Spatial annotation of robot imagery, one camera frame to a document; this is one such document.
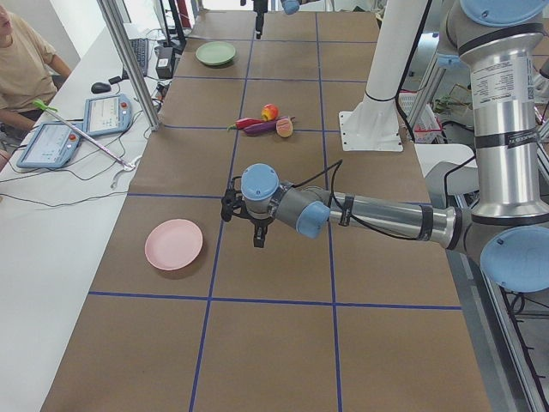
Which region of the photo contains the green plate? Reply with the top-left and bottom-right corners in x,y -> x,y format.
196,41 -> 236,67

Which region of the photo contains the aluminium frame post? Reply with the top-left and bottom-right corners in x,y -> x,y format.
97,0 -> 160,131

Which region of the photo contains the red white plastic basket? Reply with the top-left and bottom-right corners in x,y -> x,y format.
399,91 -> 443,144

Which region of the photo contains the red chili pepper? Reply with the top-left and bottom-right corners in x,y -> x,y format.
226,118 -> 264,130

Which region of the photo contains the teach pendant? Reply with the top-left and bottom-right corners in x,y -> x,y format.
16,122 -> 81,169
83,94 -> 132,136

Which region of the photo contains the black computer mouse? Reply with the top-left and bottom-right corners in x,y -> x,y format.
90,82 -> 112,94

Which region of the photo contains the black keyboard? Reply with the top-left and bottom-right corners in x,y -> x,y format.
130,38 -> 149,77

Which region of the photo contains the metal rod green clip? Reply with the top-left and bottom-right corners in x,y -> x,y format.
33,99 -> 141,172

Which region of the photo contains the purple eggplant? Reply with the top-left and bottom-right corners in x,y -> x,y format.
244,117 -> 294,136

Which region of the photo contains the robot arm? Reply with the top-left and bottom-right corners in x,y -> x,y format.
252,0 -> 308,39
221,1 -> 548,293

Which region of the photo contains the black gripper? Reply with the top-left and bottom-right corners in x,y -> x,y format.
239,0 -> 268,39
220,179 -> 274,248

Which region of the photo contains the far teach pendant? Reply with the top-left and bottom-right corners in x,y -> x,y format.
83,94 -> 132,136

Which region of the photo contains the black camera cable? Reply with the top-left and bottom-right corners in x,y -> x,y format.
293,159 -> 425,241

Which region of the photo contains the near teach pendant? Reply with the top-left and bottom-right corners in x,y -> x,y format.
16,122 -> 81,169

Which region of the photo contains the seated person beige shirt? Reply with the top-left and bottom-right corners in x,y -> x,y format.
1,7 -> 71,140

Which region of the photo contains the black power adapter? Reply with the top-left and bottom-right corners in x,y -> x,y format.
155,47 -> 175,80

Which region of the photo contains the white chair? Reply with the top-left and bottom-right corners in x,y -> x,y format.
414,143 -> 480,196

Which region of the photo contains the pink plate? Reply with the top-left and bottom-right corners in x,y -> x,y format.
144,219 -> 203,270

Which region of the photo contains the pink yellow peach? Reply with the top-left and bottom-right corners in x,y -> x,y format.
275,118 -> 293,138

